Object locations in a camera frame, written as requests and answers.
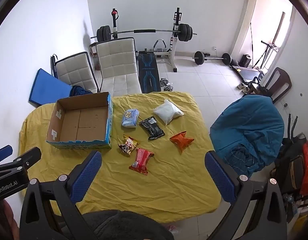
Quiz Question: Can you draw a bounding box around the yellow panda snack packet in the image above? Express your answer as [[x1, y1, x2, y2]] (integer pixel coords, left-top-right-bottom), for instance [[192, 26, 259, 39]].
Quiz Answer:
[[118, 134, 139, 156]]

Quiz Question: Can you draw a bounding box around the red snack packet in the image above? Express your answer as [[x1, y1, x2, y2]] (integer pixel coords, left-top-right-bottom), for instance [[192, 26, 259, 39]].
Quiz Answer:
[[129, 148, 155, 175]]

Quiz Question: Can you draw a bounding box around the light blue tissue pack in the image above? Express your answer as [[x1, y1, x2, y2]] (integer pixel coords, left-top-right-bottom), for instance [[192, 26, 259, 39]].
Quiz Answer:
[[121, 108, 139, 128]]

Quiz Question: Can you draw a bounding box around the orange snack packet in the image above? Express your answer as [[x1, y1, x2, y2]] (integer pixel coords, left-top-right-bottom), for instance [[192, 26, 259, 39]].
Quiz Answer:
[[169, 131, 194, 153]]

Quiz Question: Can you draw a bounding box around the black snack packet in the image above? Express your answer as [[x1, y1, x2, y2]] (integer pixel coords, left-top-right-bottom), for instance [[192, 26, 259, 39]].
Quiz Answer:
[[139, 116, 165, 140]]

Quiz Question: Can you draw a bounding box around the white pillow bag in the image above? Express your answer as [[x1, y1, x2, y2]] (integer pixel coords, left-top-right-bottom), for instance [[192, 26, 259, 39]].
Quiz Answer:
[[153, 99, 184, 126]]

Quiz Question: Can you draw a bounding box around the black backpack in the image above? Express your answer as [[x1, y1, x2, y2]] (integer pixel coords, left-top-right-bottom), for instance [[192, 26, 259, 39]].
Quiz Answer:
[[270, 114, 308, 198]]

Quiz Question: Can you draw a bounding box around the open cardboard box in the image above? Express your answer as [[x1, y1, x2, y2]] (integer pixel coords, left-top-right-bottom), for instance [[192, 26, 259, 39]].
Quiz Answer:
[[46, 92, 113, 149]]

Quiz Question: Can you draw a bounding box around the blue foam mat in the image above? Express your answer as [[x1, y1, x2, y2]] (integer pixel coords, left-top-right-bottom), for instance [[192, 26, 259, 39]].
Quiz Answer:
[[29, 68, 71, 106]]

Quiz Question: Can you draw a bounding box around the dark blue cloth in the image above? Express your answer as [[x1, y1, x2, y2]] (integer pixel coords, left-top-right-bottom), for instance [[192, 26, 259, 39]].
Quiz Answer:
[[69, 85, 93, 97]]

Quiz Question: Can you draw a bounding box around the teal jacket on chair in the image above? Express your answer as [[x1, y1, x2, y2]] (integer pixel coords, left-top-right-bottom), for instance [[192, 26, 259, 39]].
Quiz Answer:
[[210, 94, 284, 178]]

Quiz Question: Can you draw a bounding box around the white padded chair left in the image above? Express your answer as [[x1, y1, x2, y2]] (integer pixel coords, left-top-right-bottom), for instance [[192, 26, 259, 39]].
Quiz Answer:
[[55, 51, 100, 93]]

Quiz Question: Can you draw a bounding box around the white padded chair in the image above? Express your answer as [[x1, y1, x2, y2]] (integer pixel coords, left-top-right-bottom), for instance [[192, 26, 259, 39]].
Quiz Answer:
[[96, 37, 142, 96], [55, 51, 100, 93]]

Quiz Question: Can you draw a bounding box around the yellow tablecloth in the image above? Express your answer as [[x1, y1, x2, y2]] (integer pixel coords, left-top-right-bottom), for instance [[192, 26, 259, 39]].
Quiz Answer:
[[18, 91, 222, 224]]

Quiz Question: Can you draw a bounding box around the white padded chair right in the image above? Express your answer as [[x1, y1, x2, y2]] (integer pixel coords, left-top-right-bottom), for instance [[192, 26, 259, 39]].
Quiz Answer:
[[96, 37, 142, 96]]

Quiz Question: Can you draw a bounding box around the dark wooden chair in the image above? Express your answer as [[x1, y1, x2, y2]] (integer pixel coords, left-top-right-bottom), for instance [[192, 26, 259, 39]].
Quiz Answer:
[[247, 67, 292, 104]]

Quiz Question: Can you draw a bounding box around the black blue bench pad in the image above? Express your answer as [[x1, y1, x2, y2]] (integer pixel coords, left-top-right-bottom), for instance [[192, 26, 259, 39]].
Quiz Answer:
[[137, 53, 161, 94]]

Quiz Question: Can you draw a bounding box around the barbell on rack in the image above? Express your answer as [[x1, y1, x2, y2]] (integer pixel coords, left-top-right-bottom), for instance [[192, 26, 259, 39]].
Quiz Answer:
[[91, 23, 197, 42]]

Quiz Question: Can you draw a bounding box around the chrome dumbbell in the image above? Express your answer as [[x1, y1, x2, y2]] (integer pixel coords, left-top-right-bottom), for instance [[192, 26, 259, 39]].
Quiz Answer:
[[159, 78, 174, 92]]

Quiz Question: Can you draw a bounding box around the black tripod stand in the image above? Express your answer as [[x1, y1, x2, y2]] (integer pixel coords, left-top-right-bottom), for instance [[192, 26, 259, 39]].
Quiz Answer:
[[252, 40, 279, 69]]

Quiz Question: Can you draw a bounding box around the floor barbell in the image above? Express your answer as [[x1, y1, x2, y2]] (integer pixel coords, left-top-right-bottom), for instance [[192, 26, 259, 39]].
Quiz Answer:
[[192, 51, 232, 65]]

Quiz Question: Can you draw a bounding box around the white weight bench rack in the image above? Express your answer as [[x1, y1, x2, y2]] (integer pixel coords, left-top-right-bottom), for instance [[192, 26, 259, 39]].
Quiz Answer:
[[111, 7, 182, 73]]

